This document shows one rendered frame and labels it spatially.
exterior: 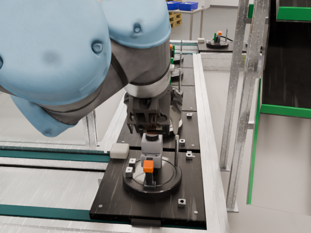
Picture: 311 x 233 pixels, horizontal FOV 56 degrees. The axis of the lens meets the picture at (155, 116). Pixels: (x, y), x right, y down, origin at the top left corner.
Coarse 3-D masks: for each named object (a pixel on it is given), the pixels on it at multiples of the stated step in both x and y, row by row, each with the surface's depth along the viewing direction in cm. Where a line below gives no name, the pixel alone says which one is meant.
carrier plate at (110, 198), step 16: (112, 160) 77; (128, 160) 77; (192, 160) 77; (112, 176) 71; (192, 176) 71; (112, 192) 66; (128, 192) 66; (176, 192) 66; (192, 192) 66; (96, 208) 62; (112, 208) 62; (128, 208) 62; (144, 208) 62; (160, 208) 62; (176, 208) 62; (192, 208) 62; (176, 224) 60; (192, 224) 60
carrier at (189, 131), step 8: (184, 112) 102; (192, 112) 102; (184, 120) 97; (192, 120) 97; (128, 128) 92; (184, 128) 92; (192, 128) 92; (120, 136) 88; (128, 136) 88; (136, 136) 88; (168, 136) 87; (184, 136) 88; (192, 136) 88; (136, 144) 84; (168, 144) 84; (192, 144) 84; (184, 152) 82; (192, 152) 82
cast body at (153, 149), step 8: (144, 136) 66; (152, 136) 64; (160, 136) 66; (144, 144) 64; (152, 144) 64; (160, 144) 64; (144, 152) 65; (152, 152) 65; (160, 152) 65; (160, 160) 64
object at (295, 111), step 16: (272, 0) 65; (272, 16) 67; (272, 32) 66; (288, 32) 66; (304, 32) 65; (272, 48) 63; (288, 48) 62; (304, 48) 62; (272, 64) 60; (288, 64) 60; (304, 64) 59; (272, 80) 57; (288, 80) 57; (304, 80) 56; (272, 96) 55; (288, 96) 54; (304, 96) 54; (272, 112) 52; (288, 112) 51; (304, 112) 50
